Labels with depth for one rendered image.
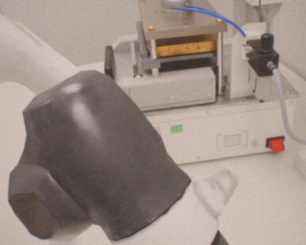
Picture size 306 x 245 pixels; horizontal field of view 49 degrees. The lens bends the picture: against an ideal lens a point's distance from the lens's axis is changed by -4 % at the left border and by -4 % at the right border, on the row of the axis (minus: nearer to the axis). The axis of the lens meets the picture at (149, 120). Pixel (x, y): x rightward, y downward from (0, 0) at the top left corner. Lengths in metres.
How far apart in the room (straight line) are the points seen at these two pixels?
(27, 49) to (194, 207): 0.26
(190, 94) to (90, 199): 0.56
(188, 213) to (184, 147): 0.60
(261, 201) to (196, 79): 0.32
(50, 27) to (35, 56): 1.94
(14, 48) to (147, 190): 0.23
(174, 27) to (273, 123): 0.35
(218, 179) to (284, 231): 0.49
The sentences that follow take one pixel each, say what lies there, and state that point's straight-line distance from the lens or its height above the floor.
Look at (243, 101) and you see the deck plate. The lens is 0.83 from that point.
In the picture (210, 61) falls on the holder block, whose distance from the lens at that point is 0.87.
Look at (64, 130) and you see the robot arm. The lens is 0.26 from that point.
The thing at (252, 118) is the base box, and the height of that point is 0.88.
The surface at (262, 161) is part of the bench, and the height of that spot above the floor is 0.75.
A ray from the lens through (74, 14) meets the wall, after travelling 2.34.
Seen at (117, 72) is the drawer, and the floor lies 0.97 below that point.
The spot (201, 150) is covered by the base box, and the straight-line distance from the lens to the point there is 0.89.
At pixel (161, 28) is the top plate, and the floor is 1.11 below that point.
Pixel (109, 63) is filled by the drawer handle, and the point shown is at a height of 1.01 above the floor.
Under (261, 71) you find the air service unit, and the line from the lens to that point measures 0.69.
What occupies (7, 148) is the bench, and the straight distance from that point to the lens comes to 1.13.
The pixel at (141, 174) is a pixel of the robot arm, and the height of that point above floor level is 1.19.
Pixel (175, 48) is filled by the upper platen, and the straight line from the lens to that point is 0.81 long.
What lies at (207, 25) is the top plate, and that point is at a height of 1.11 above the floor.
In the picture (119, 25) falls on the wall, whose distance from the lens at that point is 2.40.
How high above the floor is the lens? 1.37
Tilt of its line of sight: 34 degrees down
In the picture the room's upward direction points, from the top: 6 degrees counter-clockwise
